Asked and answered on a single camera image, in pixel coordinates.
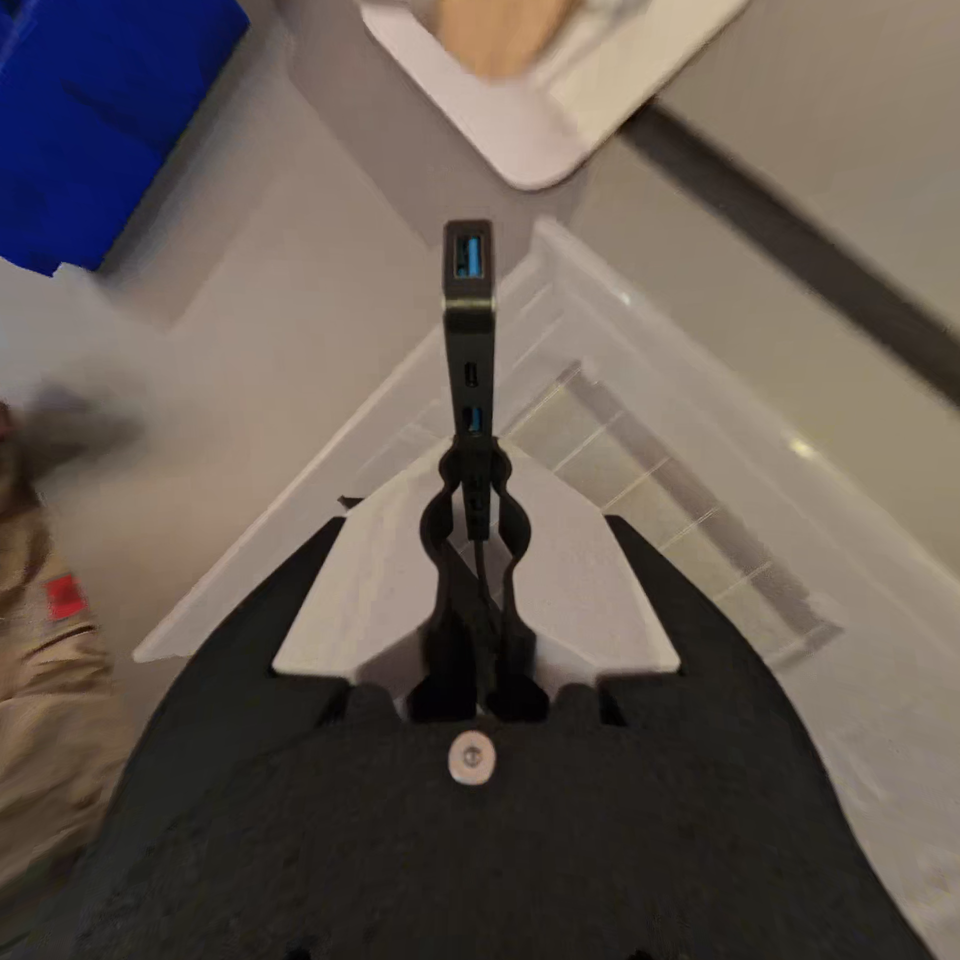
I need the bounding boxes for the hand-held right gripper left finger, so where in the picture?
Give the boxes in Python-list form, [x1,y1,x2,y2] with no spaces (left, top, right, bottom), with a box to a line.
[271,448,468,702]

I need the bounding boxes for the dark grey usb hub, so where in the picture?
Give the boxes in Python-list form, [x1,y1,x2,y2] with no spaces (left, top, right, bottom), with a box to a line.
[442,219,498,541]

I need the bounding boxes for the blue plastic bin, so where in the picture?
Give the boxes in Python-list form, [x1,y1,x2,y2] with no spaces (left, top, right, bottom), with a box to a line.
[0,0,251,279]

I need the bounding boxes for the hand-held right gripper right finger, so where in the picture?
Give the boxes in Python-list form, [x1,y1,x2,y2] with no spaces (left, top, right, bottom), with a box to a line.
[491,441,682,697]

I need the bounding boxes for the wooden book stand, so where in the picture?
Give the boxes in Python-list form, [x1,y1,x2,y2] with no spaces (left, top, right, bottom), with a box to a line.
[358,0,755,192]

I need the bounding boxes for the person's left forearm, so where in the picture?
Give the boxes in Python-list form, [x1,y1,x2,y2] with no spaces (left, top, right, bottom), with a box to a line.
[0,401,129,924]

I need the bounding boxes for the clear plastic bin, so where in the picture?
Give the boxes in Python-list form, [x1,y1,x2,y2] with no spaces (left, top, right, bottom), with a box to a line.
[133,216,849,670]

